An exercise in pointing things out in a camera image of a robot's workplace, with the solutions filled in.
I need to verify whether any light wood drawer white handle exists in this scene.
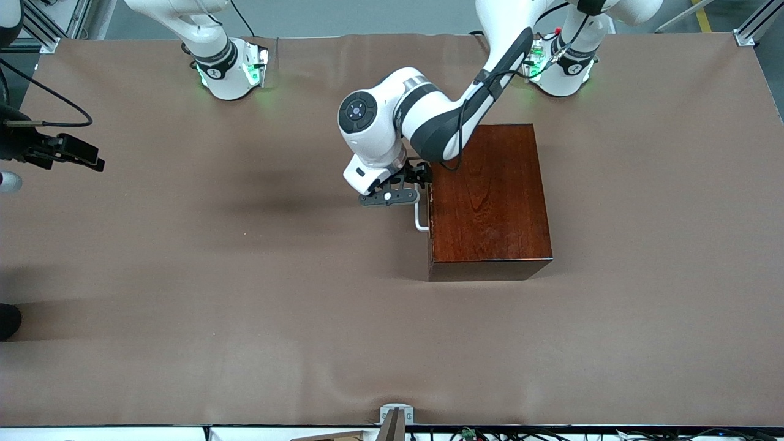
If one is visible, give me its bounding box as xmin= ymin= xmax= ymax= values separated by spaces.
xmin=414 ymin=187 xmax=433 ymax=232

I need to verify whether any dark brown wooden cabinet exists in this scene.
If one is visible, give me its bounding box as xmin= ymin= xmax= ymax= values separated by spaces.
xmin=426 ymin=124 xmax=554 ymax=282

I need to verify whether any black rounded object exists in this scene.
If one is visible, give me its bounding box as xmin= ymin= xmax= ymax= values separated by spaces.
xmin=0 ymin=303 xmax=23 ymax=342

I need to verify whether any brown table cloth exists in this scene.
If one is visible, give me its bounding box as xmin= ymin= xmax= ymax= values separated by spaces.
xmin=0 ymin=32 xmax=784 ymax=428

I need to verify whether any light wooden board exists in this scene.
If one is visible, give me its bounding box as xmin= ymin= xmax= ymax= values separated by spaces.
xmin=291 ymin=431 xmax=365 ymax=441

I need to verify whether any yellow floor tape strip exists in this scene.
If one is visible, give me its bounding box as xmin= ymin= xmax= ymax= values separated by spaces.
xmin=691 ymin=0 xmax=714 ymax=32

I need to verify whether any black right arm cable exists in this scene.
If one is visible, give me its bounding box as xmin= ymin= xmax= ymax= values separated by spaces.
xmin=0 ymin=58 xmax=94 ymax=127

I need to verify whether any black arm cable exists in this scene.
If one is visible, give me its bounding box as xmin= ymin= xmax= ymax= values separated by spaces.
xmin=438 ymin=18 xmax=589 ymax=172
xmin=0 ymin=58 xmax=94 ymax=127

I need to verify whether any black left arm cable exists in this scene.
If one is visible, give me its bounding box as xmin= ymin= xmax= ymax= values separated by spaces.
xmin=438 ymin=18 xmax=589 ymax=172

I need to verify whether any aluminium frame profile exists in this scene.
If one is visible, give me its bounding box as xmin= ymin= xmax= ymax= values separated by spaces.
xmin=18 ymin=0 xmax=92 ymax=53
xmin=734 ymin=0 xmax=784 ymax=47

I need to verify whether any grey metal bracket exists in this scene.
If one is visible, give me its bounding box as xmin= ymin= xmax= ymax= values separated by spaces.
xmin=380 ymin=403 xmax=415 ymax=441

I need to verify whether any tangled black cable bundle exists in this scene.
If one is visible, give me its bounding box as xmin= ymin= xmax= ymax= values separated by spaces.
xmin=450 ymin=428 xmax=784 ymax=441

